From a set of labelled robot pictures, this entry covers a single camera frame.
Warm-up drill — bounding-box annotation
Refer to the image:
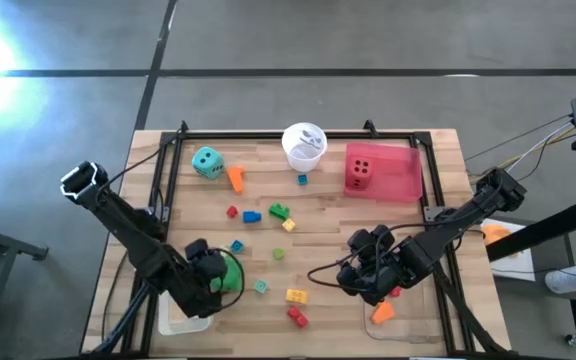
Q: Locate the white cup with face print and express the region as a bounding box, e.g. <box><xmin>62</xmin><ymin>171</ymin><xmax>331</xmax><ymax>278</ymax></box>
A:
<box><xmin>281</xmin><ymin>121</ymin><xmax>328</xmax><ymax>174</ymax></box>

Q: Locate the black table frame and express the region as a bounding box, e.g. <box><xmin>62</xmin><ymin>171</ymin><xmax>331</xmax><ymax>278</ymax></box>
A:
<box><xmin>87</xmin><ymin>119</ymin><xmax>509</xmax><ymax>357</ymax></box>

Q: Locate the pink plastic tray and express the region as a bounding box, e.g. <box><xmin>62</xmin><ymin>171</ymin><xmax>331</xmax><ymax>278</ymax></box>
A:
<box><xmin>343</xmin><ymin>141</ymin><xmax>424</xmax><ymax>204</ymax></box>

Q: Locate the white plastic tray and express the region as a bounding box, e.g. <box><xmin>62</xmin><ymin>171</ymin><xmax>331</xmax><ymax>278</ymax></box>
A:
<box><xmin>156</xmin><ymin>289</ymin><xmax>214</xmax><ymax>337</ymax></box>

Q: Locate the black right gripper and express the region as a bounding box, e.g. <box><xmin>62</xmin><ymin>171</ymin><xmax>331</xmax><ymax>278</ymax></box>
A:
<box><xmin>337</xmin><ymin>259</ymin><xmax>417</xmax><ymax>307</ymax></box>

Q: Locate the black slanted beam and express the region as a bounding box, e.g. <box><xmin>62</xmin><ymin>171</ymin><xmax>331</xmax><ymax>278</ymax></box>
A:
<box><xmin>485</xmin><ymin>197</ymin><xmax>576</xmax><ymax>263</ymax></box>

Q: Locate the green foam die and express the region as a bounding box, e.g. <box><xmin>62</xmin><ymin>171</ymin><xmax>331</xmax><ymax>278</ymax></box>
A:
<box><xmin>209</xmin><ymin>248</ymin><xmax>246</xmax><ymax>295</ymax></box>

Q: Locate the green toy block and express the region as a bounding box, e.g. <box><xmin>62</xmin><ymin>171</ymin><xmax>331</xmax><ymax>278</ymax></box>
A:
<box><xmin>268</xmin><ymin>202</ymin><xmax>291</xmax><ymax>222</ymax></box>

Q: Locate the person's shoe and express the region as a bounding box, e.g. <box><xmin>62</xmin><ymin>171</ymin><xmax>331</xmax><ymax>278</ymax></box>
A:
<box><xmin>544</xmin><ymin>269</ymin><xmax>576</xmax><ymax>295</ymax></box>

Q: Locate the teal foam die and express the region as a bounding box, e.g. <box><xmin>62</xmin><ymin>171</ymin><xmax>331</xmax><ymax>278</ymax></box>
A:
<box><xmin>190</xmin><ymin>146</ymin><xmax>226</xmax><ymax>181</ymax></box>

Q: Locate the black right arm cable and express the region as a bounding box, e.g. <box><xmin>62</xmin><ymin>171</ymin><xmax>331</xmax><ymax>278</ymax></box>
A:
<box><xmin>306</xmin><ymin>222</ymin><xmax>469</xmax><ymax>294</ymax></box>

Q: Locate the black side table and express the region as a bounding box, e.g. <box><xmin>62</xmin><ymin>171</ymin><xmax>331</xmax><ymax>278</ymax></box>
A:
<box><xmin>0</xmin><ymin>217</ymin><xmax>49</xmax><ymax>360</ymax></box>

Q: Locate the clear plastic tray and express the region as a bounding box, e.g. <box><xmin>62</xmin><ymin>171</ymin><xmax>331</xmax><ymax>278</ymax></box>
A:
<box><xmin>355</xmin><ymin>247</ymin><xmax>423</xmax><ymax>346</ymax></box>

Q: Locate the red foam die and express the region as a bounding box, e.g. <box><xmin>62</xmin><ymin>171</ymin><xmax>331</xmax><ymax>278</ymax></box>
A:
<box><xmin>344</xmin><ymin>155</ymin><xmax>373</xmax><ymax>192</ymax></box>

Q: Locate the small orange object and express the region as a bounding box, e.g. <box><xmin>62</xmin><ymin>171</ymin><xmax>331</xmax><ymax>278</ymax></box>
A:
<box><xmin>482</xmin><ymin>223</ymin><xmax>513</xmax><ymax>246</ymax></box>

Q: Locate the orange slanted toy block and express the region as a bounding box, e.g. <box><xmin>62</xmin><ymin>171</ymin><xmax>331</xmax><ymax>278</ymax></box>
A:
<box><xmin>370</xmin><ymin>300</ymin><xmax>397</xmax><ymax>326</ymax></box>
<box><xmin>226</xmin><ymin>165</ymin><xmax>246</xmax><ymax>195</ymax></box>

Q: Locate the white paper sheet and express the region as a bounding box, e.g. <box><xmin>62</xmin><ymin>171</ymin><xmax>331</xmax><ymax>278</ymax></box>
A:
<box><xmin>480</xmin><ymin>218</ymin><xmax>537</xmax><ymax>282</ymax></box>

